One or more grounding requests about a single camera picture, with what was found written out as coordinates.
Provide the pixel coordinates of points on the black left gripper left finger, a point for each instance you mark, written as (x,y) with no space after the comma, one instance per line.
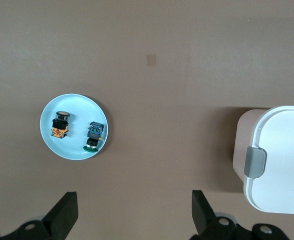
(61,212)

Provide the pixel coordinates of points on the white lunch box grey clips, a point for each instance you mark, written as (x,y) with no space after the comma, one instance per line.
(282,155)

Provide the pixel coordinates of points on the orange push-button switch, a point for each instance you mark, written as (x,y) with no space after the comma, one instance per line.
(59,125)

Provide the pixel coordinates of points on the brown tape patch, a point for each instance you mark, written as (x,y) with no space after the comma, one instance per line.
(151,60)

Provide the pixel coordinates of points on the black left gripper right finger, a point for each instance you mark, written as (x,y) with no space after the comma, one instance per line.
(201,212)

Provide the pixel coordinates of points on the blue black small part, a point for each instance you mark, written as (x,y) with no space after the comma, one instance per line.
(94,135)

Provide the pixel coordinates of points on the light blue round plate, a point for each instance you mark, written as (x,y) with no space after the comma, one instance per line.
(74,150)

